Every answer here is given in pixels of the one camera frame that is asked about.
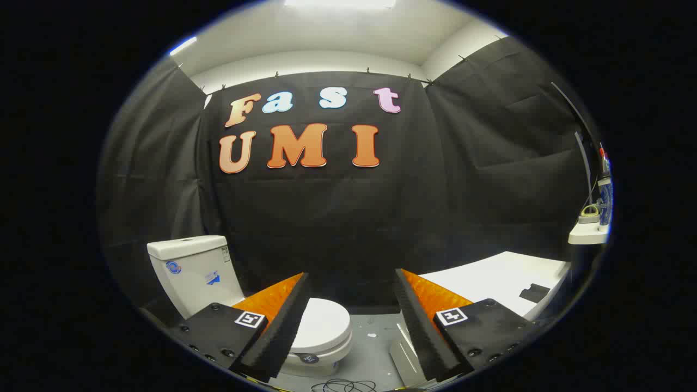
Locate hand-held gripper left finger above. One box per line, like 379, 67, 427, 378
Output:
166, 272, 312, 383

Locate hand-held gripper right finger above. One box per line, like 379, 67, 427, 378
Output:
394, 268, 540, 383

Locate white toilet lid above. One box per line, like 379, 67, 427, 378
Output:
291, 298, 352, 354

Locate white toilet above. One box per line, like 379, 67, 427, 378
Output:
147, 235, 353, 377

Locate white drawer cabinet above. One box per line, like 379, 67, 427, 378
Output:
389, 252, 571, 388

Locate black backdrop cloth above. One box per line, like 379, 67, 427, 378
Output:
98, 37, 591, 314

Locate small black flat object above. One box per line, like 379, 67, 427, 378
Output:
519, 283, 551, 304

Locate white side desk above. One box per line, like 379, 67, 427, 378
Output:
568, 220, 609, 246

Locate blue printed cup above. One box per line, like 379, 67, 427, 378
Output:
597, 177, 613, 226

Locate dark curved monitor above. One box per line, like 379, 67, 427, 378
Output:
550, 82, 602, 199

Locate ceiling light panel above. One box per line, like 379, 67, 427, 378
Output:
283, 0, 397, 9

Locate black floor cables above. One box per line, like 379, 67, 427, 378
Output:
311, 378, 377, 392

